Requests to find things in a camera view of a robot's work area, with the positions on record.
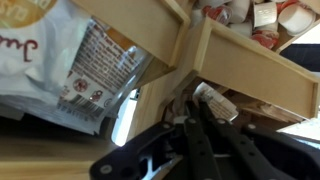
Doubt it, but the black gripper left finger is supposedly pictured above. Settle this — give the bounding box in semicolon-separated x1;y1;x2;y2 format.
89;100;223;180

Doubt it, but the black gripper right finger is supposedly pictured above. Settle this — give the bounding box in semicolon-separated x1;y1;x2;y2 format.
198;100;320;180

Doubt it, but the brown printed sachet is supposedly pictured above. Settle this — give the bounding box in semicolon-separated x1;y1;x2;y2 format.
192;81;240;122

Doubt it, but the brown sachet pile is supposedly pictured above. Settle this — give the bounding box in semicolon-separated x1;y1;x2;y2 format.
229;92;304;124

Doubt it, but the wooden cutlery stand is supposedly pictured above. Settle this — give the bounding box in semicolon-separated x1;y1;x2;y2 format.
70;0;201;143

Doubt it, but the wooden tiered bin organiser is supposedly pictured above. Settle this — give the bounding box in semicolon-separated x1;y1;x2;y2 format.
191;0;320;120

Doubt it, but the white creamer cup pile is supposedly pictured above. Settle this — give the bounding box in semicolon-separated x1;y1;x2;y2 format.
191;0;318;51

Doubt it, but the white printed plastic bag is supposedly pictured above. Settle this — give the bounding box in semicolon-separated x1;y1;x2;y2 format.
0;0;155;136

